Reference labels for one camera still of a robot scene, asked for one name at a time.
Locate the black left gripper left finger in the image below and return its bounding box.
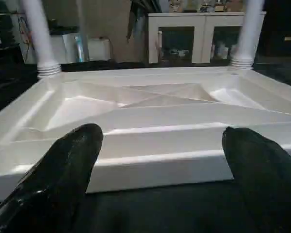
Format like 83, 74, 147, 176
0, 124, 104, 233

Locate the white plastic table leg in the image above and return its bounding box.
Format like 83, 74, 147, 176
20, 0, 62, 78
229, 0, 266, 71

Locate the white glass door cabinet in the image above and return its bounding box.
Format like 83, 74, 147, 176
148, 11, 267, 65

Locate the black work mat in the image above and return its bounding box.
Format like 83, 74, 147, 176
0, 56, 291, 233

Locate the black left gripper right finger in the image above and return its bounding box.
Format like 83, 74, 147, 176
222, 126, 291, 233

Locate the white plastic table top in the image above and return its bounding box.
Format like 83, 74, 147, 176
0, 66, 291, 203

